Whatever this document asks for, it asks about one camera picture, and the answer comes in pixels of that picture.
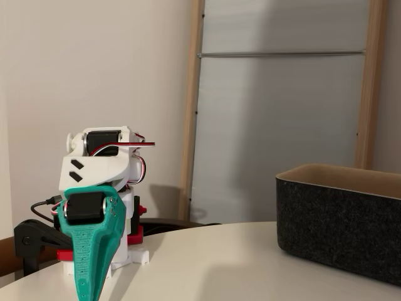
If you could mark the teal gripper black servo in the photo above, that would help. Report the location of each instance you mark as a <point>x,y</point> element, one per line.
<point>82,207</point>

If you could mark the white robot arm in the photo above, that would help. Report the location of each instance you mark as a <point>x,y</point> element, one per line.
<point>94,166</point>

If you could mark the dark grey felt box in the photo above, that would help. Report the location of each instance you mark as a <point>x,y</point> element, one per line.
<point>338,225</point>

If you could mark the black clamp red pad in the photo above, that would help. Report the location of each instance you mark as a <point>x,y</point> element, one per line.
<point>135,237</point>
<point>31,232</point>

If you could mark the wood framed frosted panel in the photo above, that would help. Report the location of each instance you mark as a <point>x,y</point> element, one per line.
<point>275,125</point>

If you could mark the metal rod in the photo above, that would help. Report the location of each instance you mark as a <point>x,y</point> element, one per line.
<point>282,54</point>

